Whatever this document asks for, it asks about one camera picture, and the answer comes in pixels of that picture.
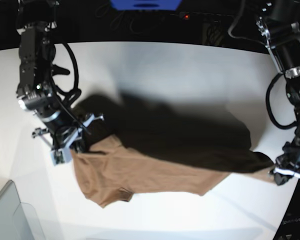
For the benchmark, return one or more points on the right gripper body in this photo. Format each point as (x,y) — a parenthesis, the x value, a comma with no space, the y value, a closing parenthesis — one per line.
(62,137)

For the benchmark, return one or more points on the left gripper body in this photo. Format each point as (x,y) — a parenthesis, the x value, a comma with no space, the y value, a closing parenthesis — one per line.
(284,170)

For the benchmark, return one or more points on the brown t-shirt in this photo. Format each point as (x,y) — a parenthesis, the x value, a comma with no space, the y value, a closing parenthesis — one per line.
(147,147)

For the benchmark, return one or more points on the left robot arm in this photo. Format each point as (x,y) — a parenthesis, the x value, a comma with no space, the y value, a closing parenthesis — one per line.
(278,22)

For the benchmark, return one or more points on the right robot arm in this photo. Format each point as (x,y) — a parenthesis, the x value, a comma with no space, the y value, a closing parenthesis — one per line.
(37,91)

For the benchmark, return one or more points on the grey plastic bin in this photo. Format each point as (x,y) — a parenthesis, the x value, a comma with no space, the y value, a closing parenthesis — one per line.
(18,220)

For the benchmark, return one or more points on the blue box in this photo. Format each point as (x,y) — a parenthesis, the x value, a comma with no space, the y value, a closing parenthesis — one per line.
(133,5)

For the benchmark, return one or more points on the black power strip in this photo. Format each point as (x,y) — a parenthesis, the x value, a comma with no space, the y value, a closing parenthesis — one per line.
(204,17)

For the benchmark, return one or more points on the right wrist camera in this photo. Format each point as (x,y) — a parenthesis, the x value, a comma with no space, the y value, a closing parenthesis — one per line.
(61,156)

